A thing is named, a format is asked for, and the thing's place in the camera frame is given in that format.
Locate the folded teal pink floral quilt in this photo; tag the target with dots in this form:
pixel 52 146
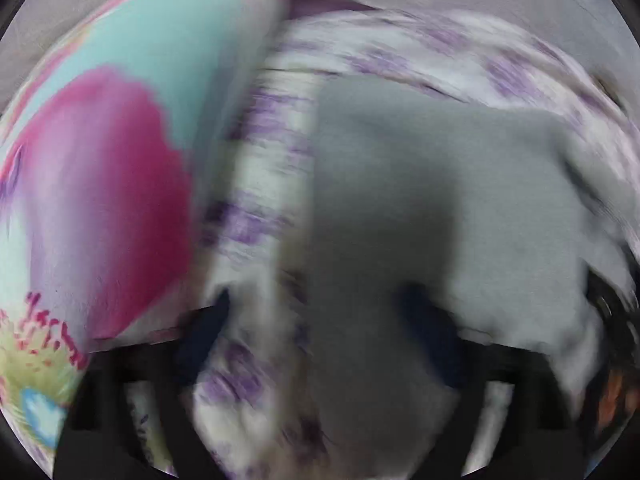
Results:
pixel 110 170

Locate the purple floral bedspread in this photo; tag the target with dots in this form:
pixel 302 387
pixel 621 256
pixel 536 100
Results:
pixel 280 210

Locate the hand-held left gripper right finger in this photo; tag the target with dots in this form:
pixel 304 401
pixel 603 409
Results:
pixel 435 345

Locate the grey fleece pants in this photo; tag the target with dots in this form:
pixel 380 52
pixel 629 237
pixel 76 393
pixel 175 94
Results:
pixel 415 210

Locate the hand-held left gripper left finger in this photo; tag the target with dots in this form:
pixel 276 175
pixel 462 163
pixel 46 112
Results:
pixel 200 345

